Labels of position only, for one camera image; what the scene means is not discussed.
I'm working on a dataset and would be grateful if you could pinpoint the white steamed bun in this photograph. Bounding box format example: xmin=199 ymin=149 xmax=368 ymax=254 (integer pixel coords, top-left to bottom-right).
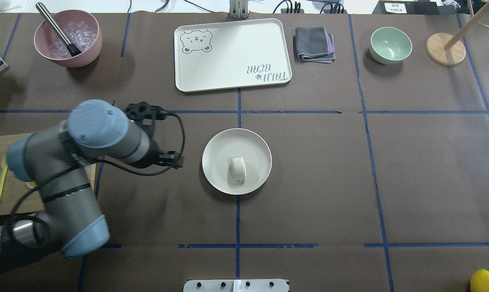
xmin=230 ymin=157 xmax=247 ymax=181

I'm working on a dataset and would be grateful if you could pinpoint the yellow lemon upper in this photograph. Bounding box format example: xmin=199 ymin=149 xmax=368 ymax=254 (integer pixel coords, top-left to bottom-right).
xmin=470 ymin=269 xmax=489 ymax=292

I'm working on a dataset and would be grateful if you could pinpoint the bamboo cutting board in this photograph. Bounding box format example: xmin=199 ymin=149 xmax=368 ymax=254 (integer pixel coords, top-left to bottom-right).
xmin=0 ymin=133 xmax=97 ymax=216

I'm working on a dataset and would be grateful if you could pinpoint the pink bowl with ice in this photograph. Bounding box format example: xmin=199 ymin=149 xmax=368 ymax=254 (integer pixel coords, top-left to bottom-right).
xmin=34 ymin=10 xmax=103 ymax=68

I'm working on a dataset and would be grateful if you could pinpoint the grey folded cloth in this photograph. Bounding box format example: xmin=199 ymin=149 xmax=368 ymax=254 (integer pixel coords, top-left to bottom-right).
xmin=295 ymin=27 xmax=336 ymax=64

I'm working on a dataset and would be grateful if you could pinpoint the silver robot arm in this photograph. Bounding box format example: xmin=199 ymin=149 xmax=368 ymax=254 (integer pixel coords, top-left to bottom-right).
xmin=0 ymin=99 xmax=183 ymax=274

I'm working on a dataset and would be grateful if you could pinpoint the white bear tray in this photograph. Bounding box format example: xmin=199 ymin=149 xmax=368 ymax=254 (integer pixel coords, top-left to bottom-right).
xmin=174 ymin=18 xmax=292 ymax=92

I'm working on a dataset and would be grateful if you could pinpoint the aluminium frame post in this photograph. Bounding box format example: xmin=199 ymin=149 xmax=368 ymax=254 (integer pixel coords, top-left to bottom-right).
xmin=229 ymin=0 xmax=249 ymax=19

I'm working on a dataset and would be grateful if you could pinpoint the mint green bowl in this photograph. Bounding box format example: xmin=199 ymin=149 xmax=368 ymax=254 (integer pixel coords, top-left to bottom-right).
xmin=369 ymin=27 xmax=413 ymax=65

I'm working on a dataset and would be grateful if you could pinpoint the steel muddler black tip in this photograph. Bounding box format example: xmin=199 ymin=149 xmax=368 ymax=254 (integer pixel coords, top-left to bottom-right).
xmin=35 ymin=2 xmax=82 ymax=57

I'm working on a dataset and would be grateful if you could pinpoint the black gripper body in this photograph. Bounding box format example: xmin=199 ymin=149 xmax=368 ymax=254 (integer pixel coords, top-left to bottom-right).
xmin=125 ymin=102 xmax=164 ymax=169

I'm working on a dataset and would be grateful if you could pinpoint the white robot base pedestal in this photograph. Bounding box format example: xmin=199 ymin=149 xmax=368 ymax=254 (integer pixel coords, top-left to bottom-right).
xmin=183 ymin=279 xmax=290 ymax=292

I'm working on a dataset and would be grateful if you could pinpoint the cream round plate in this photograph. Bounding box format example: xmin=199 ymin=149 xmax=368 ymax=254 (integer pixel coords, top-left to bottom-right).
xmin=202 ymin=128 xmax=272 ymax=195

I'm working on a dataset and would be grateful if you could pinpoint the black phone stand box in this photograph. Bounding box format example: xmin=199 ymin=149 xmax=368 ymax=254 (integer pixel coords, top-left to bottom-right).
xmin=372 ymin=0 xmax=440 ymax=15

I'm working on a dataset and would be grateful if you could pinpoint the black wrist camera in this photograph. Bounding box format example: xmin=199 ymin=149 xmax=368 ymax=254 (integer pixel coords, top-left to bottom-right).
xmin=156 ymin=151 xmax=184 ymax=169

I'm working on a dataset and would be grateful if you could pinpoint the yellow plastic knife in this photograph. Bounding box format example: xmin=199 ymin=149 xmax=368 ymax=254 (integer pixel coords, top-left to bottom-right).
xmin=0 ymin=155 xmax=9 ymax=198

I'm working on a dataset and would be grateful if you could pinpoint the wooden mug stand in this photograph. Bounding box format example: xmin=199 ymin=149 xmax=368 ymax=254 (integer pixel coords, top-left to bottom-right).
xmin=425 ymin=0 xmax=489 ymax=67

